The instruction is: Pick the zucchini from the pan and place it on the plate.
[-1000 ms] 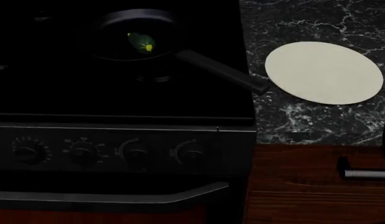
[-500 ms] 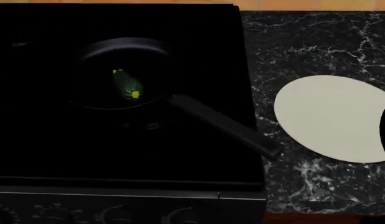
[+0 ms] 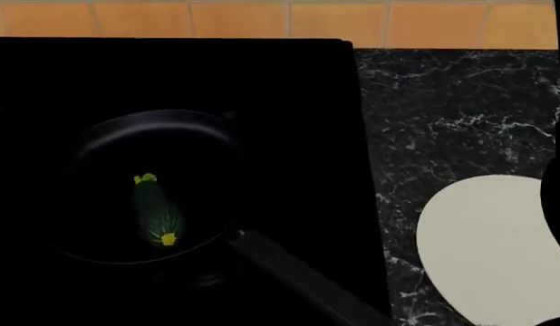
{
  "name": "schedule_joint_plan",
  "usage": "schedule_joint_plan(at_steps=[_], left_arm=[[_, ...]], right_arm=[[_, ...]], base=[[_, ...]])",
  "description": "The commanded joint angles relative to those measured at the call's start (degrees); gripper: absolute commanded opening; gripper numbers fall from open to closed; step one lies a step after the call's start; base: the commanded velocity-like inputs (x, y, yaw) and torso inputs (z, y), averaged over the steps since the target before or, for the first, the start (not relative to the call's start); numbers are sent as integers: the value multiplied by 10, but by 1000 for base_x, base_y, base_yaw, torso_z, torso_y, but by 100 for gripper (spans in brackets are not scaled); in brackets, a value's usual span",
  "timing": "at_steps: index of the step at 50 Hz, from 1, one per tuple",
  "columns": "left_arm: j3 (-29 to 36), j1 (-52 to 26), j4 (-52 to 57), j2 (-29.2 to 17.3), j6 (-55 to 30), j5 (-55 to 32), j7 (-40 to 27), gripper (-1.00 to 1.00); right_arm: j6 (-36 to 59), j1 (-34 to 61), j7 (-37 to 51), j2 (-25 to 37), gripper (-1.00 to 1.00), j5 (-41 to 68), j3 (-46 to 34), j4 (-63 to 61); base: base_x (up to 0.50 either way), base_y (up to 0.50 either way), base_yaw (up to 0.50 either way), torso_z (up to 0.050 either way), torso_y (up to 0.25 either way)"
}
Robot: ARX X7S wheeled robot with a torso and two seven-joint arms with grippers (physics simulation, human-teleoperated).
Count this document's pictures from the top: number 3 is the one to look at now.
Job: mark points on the green zucchini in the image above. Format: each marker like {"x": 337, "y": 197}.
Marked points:
{"x": 157, "y": 212}

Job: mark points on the black frying pan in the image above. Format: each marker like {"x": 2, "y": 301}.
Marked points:
{"x": 126, "y": 142}

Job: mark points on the white round plate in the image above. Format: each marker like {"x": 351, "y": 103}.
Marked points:
{"x": 484, "y": 244}

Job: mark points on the black glass cooktop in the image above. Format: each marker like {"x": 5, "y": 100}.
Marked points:
{"x": 284, "y": 102}

